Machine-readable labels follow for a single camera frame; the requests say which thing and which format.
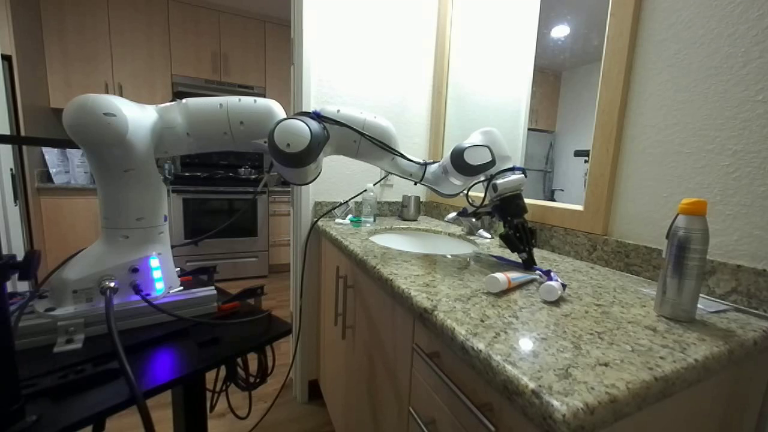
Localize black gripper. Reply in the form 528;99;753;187
491;193;541;271

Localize chrome sink faucet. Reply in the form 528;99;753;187
441;205;491;243

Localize thick black base cable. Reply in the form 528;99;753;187
96;278;157;432

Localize clear plastic bottle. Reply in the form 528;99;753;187
359;182;382;226

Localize silver bottle orange cap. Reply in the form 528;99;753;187
653;198;713;324

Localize black cable bundle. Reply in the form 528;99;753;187
204;340;281;424

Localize black power cable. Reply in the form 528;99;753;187
245;170;393;432

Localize orange black clamp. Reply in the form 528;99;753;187
178;266;268;320

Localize white sink basin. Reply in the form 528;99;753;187
367;229;481;259

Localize light wood vanity cabinet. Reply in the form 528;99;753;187
313;236;768;432

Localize purple and white tube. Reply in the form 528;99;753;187
534;266;568;307

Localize blue toothbrush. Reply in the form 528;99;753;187
477;249;556;277

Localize metal cup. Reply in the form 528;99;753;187
399;193;424;224

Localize light wood kitchen cabinets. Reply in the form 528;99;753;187
37;0;295;110

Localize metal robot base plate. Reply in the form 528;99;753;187
10;284;223;354

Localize thin black base cable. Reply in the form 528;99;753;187
126;278;274;328

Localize wood framed wall mirror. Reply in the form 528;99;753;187
424;0;643;237

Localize stainless steel oven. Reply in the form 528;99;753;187
163;152;274;284

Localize white toothpaste tube orange band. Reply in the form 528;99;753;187
481;268;541;298

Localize black robot table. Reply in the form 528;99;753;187
0;307;295;432

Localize steel range hood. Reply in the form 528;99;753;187
169;75;268;100

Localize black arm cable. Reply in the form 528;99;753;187
307;108;531;211

